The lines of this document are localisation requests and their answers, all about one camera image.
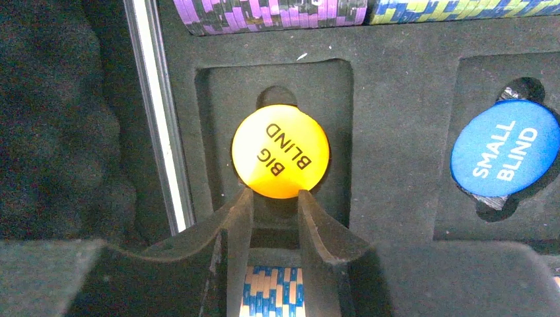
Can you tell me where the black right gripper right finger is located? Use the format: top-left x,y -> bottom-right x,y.
298,190 -> 392,316

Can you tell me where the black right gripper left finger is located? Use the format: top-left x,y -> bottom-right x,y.
67,188 -> 254,316

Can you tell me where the orange big blind button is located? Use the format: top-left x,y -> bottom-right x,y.
231,104 -> 330,199

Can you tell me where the blue small blind button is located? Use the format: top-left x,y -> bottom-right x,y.
450,100 -> 559,197

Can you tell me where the red triangular dealer button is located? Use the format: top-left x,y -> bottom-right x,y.
470,87 -> 527,211

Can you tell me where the blue green purple chip row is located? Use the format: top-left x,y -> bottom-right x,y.
239,265 -> 306,317

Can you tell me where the black poker chip case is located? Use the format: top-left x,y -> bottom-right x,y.
0,0 -> 560,317

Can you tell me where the purple green orange chip row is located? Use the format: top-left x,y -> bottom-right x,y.
174,0 -> 368,36

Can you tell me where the orange black chip row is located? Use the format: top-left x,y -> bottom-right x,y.
368,0 -> 559,25

